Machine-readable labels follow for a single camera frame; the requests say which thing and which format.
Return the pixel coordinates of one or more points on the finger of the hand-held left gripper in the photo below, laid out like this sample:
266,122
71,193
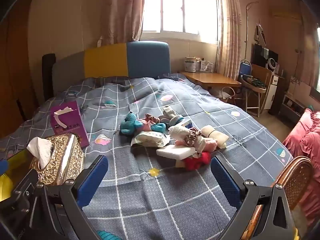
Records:
3,168
23,183

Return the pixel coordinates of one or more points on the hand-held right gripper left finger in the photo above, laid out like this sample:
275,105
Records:
92,180

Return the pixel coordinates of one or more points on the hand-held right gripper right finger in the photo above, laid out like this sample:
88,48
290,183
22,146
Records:
225,182

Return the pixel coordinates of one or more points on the red white sock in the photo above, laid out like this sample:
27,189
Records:
197,162

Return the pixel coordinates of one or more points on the pink sock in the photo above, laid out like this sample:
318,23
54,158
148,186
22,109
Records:
208,143

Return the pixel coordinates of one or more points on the cream towel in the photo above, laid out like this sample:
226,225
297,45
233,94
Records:
217,136

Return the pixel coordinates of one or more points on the taupe satin scrunchie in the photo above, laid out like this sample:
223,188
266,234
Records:
193,133

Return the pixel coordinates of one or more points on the blue teddy bear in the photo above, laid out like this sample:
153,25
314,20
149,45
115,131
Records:
128,125

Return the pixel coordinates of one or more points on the white knit cloth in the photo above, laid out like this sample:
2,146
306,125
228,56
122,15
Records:
178,131

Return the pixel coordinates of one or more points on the white wet wipes pack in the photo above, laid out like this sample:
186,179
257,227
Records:
150,138

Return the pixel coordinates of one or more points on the pink brown satin scrunchie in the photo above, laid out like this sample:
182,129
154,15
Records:
151,118

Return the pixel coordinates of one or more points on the pink and white scrunchie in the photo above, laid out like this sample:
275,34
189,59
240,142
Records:
170,111

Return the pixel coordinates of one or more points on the gold ornate tissue box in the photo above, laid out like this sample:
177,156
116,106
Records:
65,160

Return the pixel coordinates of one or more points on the white tissue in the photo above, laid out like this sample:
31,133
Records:
40,150

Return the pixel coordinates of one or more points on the purple tissue carton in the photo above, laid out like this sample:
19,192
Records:
72,130

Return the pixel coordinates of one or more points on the grey checked duvet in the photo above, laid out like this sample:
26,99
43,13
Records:
150,200

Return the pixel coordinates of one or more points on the small blue white box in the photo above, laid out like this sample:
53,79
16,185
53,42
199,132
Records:
185,124

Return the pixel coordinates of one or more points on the wooden rattan chair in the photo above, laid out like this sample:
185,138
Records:
296,182

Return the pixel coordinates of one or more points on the blue cuffed white sock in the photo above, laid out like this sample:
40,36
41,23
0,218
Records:
178,119

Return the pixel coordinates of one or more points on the wooden wardrobe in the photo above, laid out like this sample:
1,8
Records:
15,80

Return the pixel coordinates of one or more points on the pink bedspread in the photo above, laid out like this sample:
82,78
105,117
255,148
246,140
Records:
307,140

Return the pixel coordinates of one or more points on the white small cabinet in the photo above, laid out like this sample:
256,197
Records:
271,97

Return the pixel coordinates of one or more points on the low shelf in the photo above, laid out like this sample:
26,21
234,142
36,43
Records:
292,105

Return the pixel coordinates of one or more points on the wooden desk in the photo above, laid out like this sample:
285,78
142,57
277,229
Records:
210,78

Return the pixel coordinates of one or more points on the tray with clutter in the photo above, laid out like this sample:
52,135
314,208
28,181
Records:
252,81

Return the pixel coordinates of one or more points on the wooden cabinet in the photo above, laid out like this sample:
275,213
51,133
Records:
262,76

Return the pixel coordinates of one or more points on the blue chair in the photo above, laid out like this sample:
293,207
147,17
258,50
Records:
246,67

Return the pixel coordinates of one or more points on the white carton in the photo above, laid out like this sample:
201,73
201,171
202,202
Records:
207,66

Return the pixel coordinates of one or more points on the grey yellow blue headboard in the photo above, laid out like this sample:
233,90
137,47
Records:
105,62

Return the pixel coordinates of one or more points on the white fan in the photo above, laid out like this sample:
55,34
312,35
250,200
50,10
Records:
273,66

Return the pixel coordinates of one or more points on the black television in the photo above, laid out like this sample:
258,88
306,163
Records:
258,55

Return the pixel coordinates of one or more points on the pink curtain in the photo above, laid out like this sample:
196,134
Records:
230,42
120,12

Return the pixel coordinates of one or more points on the window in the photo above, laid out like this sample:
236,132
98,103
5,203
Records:
175,10

